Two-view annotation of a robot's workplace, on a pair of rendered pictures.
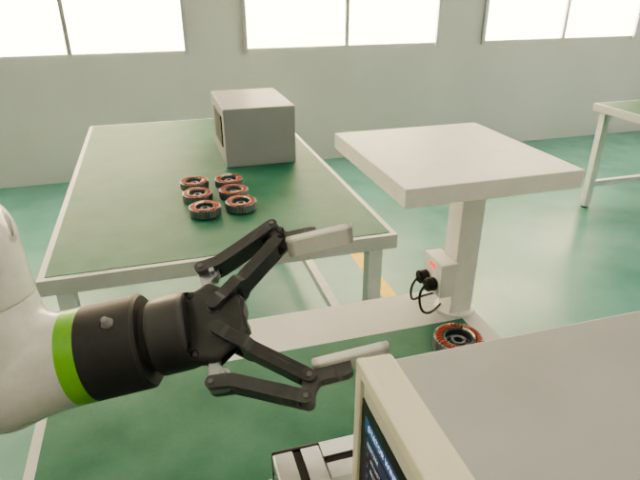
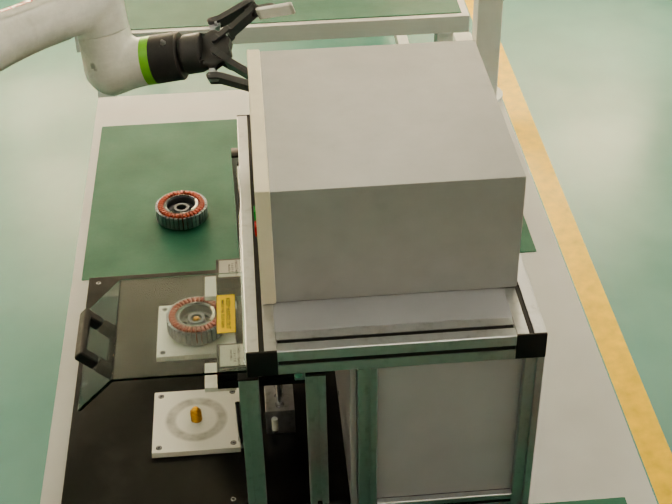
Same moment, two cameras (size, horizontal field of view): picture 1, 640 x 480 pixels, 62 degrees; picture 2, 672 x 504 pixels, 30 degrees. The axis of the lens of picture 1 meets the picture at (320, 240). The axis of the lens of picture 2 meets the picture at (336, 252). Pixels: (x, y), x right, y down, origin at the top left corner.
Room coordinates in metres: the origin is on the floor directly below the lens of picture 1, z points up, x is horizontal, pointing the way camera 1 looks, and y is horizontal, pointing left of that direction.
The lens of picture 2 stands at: (-1.56, -0.57, 2.29)
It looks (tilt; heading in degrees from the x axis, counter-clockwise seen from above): 37 degrees down; 13
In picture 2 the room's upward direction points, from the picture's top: 1 degrees counter-clockwise
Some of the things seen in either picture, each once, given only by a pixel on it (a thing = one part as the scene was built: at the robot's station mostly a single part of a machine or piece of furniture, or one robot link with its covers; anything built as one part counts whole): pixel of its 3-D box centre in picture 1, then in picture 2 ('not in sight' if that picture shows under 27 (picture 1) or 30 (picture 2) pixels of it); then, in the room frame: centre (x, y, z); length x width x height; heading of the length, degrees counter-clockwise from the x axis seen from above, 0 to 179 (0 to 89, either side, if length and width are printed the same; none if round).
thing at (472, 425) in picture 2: not in sight; (446, 434); (-0.19, -0.43, 0.91); 0.28 x 0.03 x 0.32; 107
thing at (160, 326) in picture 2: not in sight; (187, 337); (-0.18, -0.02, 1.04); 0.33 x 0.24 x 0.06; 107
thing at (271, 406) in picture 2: not in sight; (279, 406); (-0.07, -0.13, 0.80); 0.08 x 0.05 x 0.06; 17
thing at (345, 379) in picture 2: not in sight; (335, 304); (0.08, -0.20, 0.92); 0.66 x 0.01 x 0.30; 17
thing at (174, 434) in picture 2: not in sight; (196, 421); (-0.11, 0.01, 0.78); 0.15 x 0.15 x 0.01; 17
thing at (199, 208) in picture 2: not in sight; (181, 209); (0.52, 0.24, 0.77); 0.11 x 0.11 x 0.04
